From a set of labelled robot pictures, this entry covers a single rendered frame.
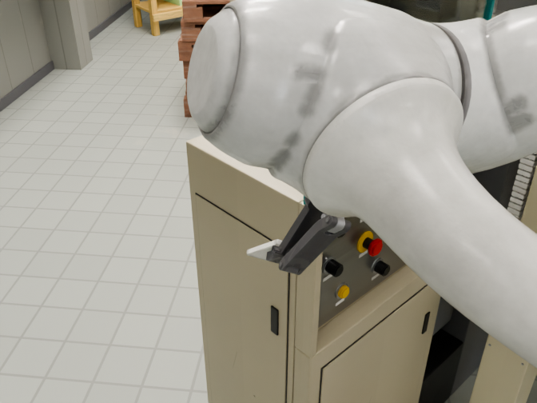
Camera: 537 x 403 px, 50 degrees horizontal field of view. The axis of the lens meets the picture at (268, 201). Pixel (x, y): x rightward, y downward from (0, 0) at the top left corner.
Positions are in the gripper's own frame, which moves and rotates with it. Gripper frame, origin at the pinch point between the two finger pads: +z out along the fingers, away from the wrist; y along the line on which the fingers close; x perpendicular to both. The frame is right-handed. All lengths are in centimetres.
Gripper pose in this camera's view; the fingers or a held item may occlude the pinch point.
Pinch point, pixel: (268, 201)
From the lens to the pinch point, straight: 71.5
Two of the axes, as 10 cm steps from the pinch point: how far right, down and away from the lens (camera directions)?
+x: -8.5, -2.8, -4.5
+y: 1.2, -9.3, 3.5
